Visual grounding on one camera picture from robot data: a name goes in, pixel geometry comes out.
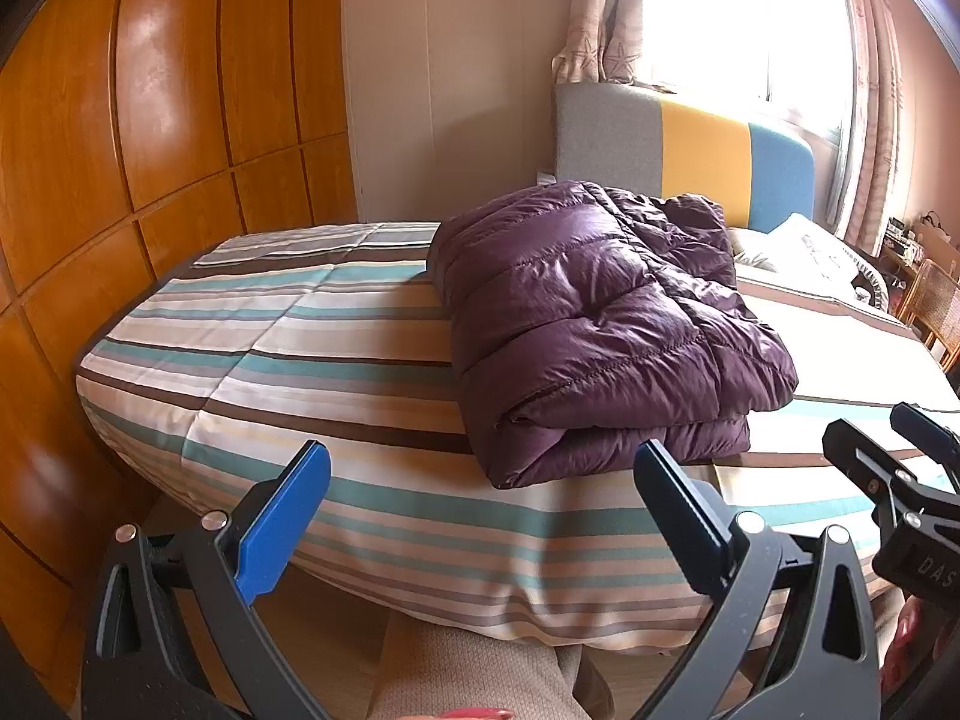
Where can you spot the grey yellow blue headboard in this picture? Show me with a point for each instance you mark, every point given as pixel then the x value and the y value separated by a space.
pixel 653 144

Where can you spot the purple down jacket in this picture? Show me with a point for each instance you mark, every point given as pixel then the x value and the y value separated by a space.
pixel 586 320

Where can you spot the wooden wardrobe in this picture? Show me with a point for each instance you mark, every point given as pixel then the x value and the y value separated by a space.
pixel 135 135

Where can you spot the grey trouser leg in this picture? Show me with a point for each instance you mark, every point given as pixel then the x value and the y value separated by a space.
pixel 428 671

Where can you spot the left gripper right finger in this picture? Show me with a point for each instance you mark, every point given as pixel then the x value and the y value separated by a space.
pixel 824 661

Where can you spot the patterned pink curtain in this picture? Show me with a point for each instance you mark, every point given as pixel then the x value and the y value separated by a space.
pixel 604 43

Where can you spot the striped bed sheet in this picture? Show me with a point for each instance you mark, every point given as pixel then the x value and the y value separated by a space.
pixel 335 333

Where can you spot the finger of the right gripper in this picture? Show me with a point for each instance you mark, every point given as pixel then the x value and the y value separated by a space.
pixel 935 441
pixel 869 467

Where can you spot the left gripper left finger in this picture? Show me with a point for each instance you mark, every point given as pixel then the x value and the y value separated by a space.
pixel 139 659

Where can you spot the white printed pillow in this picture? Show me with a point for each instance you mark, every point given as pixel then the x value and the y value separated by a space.
pixel 801 252

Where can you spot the grey round baby nest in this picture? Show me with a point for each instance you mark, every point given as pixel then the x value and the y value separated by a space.
pixel 869 285

